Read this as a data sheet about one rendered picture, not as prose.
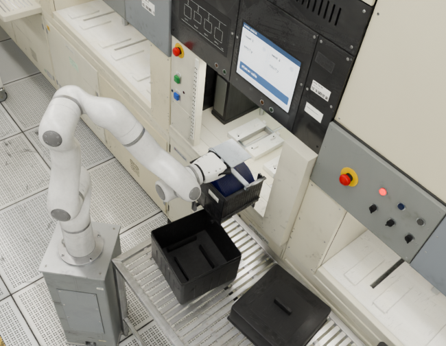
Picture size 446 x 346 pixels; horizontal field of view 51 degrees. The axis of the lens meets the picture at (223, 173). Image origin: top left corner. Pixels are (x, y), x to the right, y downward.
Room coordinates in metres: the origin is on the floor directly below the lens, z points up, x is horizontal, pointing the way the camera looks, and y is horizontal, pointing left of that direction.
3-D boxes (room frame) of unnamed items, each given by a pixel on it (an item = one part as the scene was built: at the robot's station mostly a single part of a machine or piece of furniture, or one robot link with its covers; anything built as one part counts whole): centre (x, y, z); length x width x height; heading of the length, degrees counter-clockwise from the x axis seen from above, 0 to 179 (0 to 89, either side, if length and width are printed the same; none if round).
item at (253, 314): (0.87, -0.30, 0.83); 0.29 x 0.29 x 0.13; 53
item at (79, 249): (1.06, 0.56, 0.85); 0.19 x 0.19 x 0.18
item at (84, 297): (1.06, 0.56, 0.38); 0.28 x 0.28 x 0.76; 1
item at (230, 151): (1.25, -0.02, 1.11); 0.24 x 0.20 x 0.32; 45
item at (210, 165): (1.18, 0.06, 1.25); 0.11 x 0.10 x 0.07; 135
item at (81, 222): (1.10, 0.56, 1.07); 0.19 x 0.12 x 0.24; 2
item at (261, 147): (1.76, -0.14, 0.89); 0.22 x 0.21 x 0.04; 136
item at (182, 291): (1.05, 0.07, 0.85); 0.28 x 0.28 x 0.17; 38
